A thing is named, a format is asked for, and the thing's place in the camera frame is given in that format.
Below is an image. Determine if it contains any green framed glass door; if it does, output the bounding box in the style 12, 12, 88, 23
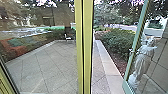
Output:
121, 0, 168, 94

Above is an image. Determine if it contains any green framed glass window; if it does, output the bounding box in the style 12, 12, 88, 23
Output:
0, 0, 95, 94

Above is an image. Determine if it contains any white garden chair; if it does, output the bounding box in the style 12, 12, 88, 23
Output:
64, 32, 75, 42

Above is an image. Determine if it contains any green garden shrub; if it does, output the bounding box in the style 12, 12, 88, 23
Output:
99, 28, 136, 62

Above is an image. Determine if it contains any white garden statue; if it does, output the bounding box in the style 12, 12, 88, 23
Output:
127, 33, 158, 90

